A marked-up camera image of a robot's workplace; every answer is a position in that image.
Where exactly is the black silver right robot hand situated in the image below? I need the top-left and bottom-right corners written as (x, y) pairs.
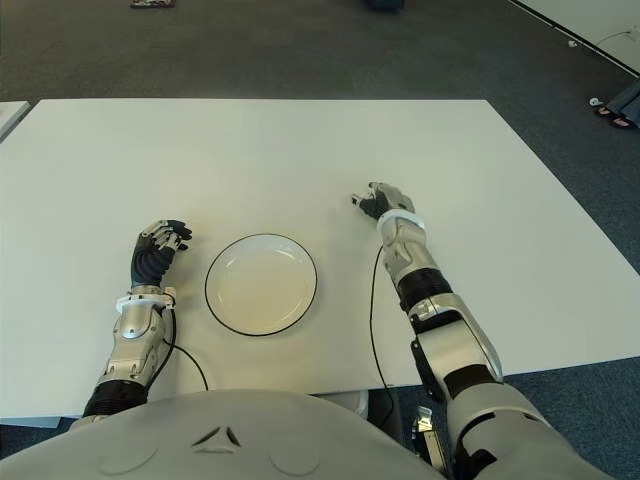
top-left (350, 181), bottom-right (416, 224)

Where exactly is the person foot in sandal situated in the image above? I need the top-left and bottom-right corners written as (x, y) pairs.
top-left (594, 79), bottom-right (640, 131)

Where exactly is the metal stand bracket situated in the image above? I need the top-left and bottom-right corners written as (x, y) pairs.
top-left (409, 404), bottom-right (447, 474)

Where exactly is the white table with black edge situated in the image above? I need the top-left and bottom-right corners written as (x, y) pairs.
top-left (514, 0), bottom-right (640, 79)

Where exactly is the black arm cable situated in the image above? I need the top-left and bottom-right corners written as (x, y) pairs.
top-left (368, 244), bottom-right (394, 389)
top-left (163, 304), bottom-right (210, 391)

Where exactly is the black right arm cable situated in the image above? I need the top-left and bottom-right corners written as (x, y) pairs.
top-left (368, 244), bottom-right (394, 389)

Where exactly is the grey robot torso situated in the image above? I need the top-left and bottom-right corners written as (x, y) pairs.
top-left (0, 389), bottom-right (451, 480)

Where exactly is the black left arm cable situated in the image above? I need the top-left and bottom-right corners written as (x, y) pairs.
top-left (163, 304), bottom-right (210, 391)

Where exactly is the white plate with black rim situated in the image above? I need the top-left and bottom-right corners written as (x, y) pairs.
top-left (204, 232), bottom-right (320, 336)

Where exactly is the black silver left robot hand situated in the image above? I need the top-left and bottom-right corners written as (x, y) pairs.
top-left (130, 218), bottom-right (194, 291)

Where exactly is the white side table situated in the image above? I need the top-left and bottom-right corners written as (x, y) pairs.
top-left (0, 101), bottom-right (31, 144)

